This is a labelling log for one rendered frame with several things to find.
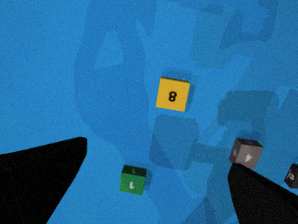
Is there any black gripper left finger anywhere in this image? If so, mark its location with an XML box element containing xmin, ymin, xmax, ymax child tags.
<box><xmin>0</xmin><ymin>136</ymin><xmax>88</xmax><ymax>224</ymax></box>

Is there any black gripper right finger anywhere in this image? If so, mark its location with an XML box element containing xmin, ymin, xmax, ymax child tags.
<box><xmin>227</xmin><ymin>163</ymin><xmax>298</xmax><ymax>224</ymax></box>

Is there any yellow block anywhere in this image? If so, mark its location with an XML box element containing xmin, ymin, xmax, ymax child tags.
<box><xmin>156</xmin><ymin>76</ymin><xmax>189</xmax><ymax>112</ymax></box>

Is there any green block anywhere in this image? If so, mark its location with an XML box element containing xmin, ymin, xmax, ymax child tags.
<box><xmin>120</xmin><ymin>165</ymin><xmax>146</xmax><ymax>194</ymax></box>

